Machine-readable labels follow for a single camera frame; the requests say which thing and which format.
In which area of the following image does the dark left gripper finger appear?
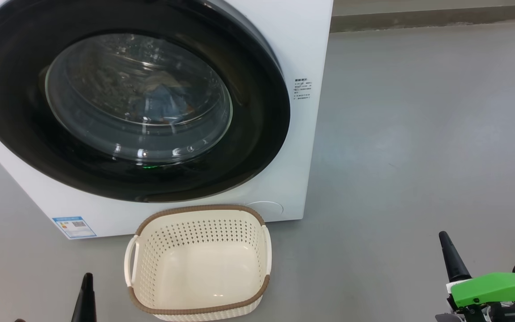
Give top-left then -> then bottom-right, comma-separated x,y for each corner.
71,273 -> 97,322

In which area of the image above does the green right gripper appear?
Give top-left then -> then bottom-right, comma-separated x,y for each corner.
439,231 -> 515,309

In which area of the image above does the round black glass washer door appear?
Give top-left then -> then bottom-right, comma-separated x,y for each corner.
0,0 -> 291,203

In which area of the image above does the blue garment with bear print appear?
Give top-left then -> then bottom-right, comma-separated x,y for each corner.
130,83 -> 195,125

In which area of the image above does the white front-load washing machine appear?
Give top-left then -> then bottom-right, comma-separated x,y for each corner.
0,0 -> 334,240

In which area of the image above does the stainless steel washing machine drum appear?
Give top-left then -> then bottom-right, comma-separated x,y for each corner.
47,34 -> 231,135

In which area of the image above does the blue energy label sticker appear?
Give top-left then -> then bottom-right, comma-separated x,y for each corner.
52,216 -> 97,239

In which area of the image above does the cream perforated basket brown rim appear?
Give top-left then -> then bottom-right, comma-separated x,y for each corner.
124,205 -> 272,322

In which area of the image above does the round white filter cover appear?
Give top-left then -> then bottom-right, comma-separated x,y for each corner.
245,201 -> 284,221

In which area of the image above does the small black text label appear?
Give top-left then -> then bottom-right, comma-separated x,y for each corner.
293,78 -> 314,101

